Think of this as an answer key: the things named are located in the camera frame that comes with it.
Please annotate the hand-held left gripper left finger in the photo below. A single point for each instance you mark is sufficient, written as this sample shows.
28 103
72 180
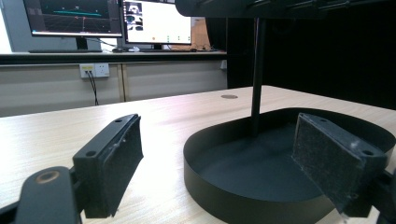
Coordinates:
107 165

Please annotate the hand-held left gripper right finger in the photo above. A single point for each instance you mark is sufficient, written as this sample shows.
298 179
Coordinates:
334 161

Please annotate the black two-tier metal rack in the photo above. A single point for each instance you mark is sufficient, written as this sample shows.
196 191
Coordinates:
249 168

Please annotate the black curtain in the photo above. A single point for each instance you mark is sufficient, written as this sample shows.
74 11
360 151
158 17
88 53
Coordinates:
323 56

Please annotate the long dark-edged desk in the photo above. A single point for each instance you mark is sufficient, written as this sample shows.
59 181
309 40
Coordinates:
112 57

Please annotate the black keyboard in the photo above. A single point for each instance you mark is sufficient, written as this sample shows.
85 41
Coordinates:
63 50

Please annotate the dark-screen computer monitor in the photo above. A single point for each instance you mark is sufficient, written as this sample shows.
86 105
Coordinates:
73 17

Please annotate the white-screen computer monitor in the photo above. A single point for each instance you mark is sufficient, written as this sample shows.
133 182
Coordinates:
156 21

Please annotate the white wall power socket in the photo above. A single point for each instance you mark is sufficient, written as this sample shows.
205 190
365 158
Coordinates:
94 70

